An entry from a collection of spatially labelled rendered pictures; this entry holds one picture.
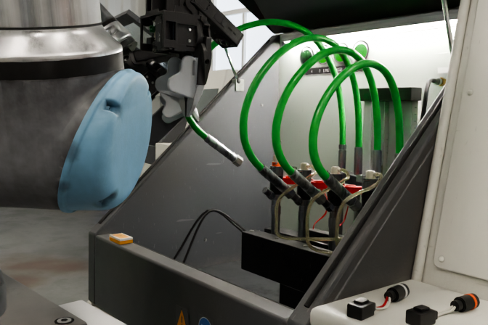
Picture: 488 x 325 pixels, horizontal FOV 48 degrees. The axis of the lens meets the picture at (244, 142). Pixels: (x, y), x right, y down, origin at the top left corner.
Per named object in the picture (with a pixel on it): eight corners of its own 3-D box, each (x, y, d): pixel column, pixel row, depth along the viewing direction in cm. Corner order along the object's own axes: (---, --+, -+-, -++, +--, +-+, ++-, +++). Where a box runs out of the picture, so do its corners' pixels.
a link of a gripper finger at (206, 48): (184, 85, 85) (184, 28, 84) (194, 85, 86) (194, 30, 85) (201, 84, 81) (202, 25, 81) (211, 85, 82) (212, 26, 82)
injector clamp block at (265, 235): (240, 302, 116) (241, 230, 115) (275, 292, 122) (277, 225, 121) (369, 360, 89) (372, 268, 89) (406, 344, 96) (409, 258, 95)
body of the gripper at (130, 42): (142, 112, 114) (102, 71, 114) (173, 85, 116) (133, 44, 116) (141, 104, 106) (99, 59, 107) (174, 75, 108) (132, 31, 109)
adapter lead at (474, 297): (420, 329, 64) (420, 312, 64) (404, 323, 66) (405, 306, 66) (481, 310, 71) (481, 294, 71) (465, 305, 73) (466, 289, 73)
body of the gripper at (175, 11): (139, 55, 84) (139, -26, 83) (186, 59, 89) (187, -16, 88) (164, 51, 78) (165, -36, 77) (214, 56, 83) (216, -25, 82)
